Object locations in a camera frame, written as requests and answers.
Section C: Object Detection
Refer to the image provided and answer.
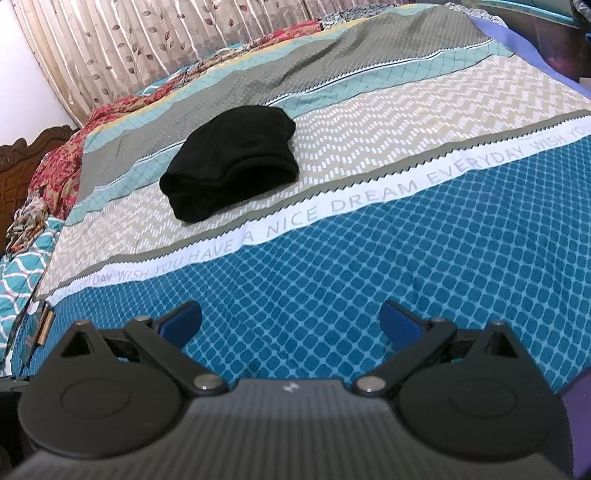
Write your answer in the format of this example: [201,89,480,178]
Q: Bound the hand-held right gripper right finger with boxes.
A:
[353,299,529,397]

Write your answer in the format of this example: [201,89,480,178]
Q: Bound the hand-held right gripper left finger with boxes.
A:
[58,300,229,396]

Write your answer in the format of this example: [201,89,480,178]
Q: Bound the black pants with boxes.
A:
[159,105,300,223]

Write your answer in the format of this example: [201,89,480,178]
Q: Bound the patterned teal grey bedsheet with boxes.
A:
[9,4,591,402]

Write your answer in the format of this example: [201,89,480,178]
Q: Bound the black flat case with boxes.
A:
[19,299,48,366]

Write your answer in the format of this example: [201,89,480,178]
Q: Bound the teal white patterned pillow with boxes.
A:
[0,217,64,365]

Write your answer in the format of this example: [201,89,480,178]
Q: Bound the red floral blanket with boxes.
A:
[6,18,324,256]

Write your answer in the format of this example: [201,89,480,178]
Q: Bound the purple mat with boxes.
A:
[558,364,591,480]

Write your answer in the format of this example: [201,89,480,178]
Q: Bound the carved wooden headboard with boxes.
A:
[0,126,80,257]

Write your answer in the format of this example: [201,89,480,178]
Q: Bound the beige leaf print curtain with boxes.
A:
[14,0,451,129]

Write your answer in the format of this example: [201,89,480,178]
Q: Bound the periwinkle blue sheet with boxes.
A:
[470,16,591,101]

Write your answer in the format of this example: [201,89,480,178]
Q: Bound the clear storage bin teal rim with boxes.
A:
[475,0,591,80]

